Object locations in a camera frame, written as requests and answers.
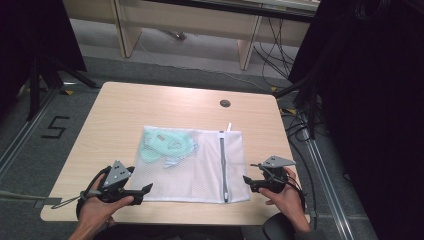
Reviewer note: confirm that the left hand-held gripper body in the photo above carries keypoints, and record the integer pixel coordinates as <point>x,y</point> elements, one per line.
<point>115,175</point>

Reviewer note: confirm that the metal floor rail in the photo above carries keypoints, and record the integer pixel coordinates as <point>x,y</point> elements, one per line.
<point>25,133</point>
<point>328,180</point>

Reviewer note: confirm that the person's dark clothing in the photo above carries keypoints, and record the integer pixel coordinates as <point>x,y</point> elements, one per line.
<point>173,233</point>

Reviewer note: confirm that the mint green garment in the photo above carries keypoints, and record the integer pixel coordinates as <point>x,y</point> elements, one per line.
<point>161,146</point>

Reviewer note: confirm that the black curtain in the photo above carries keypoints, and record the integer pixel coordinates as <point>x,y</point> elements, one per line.
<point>373,100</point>
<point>33,36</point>

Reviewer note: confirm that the person's right hand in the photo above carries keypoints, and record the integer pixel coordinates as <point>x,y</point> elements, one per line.
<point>286,198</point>

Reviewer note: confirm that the black tripod stand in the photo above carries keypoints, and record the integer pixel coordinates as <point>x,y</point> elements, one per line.
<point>45,76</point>
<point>308,100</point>

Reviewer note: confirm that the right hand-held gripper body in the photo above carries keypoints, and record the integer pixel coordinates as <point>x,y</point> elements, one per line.
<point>273,173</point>

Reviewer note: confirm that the black round stool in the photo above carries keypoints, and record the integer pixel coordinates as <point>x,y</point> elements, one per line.
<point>276,228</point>

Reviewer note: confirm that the person's left hand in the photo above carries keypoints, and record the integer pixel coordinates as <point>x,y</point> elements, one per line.
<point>96,210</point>

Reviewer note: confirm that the white mesh laundry bag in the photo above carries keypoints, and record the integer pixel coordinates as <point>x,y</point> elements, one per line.
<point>200,176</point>

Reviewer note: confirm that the light wooden desk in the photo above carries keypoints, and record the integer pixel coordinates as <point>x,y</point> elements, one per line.
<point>186,16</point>

